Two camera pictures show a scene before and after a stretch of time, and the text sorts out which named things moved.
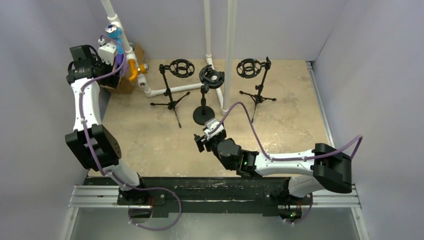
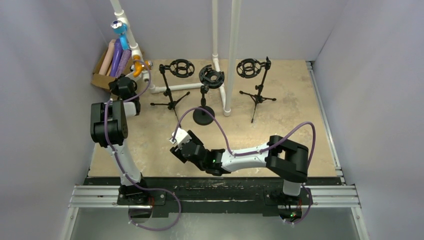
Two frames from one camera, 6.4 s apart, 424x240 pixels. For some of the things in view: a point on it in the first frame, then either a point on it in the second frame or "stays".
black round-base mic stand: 211,79 stays
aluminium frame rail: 87,196 stays
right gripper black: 202,141 -> 182,151
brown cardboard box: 126,86 -> 130,64
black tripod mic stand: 249,68 stays
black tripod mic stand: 182,68 stays
